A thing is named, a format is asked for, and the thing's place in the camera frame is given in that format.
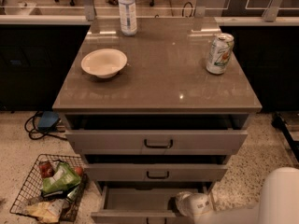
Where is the grey bottom drawer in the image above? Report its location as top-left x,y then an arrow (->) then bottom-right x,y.
91,185 -> 212,224

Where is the grey drawer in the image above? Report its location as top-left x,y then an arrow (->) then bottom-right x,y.
85,163 -> 227,182
91,185 -> 212,224
65,130 -> 248,155

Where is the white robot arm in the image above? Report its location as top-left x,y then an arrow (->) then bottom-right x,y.
175,167 -> 299,224

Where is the grey drawer cabinet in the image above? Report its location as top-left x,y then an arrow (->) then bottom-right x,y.
53,18 -> 262,189

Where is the grey top drawer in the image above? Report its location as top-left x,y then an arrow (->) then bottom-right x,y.
65,130 -> 248,155

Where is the grey middle drawer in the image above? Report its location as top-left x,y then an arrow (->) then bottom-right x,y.
85,163 -> 227,182

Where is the white bowl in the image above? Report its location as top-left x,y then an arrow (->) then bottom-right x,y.
81,49 -> 127,78

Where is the white green soda can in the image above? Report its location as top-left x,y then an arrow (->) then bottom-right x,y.
206,33 -> 235,75

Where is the red apple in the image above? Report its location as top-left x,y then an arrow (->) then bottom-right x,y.
74,167 -> 83,176

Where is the blue foot pedal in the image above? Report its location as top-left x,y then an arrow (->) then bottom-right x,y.
37,111 -> 60,131

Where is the clear plastic water bottle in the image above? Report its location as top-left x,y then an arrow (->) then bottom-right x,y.
118,0 -> 137,36

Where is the green chip bag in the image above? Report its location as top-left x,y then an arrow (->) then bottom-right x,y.
41,162 -> 81,194

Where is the red snack packet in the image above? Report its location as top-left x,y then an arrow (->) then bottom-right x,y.
38,161 -> 54,178

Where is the black stand base right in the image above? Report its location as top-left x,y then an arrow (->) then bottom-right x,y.
272,111 -> 299,161

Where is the yellow snack bag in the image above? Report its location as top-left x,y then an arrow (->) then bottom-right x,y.
25,199 -> 69,223

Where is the black floor cable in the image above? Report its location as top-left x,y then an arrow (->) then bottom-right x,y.
23,110 -> 68,142

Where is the black wire basket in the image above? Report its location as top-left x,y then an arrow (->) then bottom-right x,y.
10,154 -> 87,224

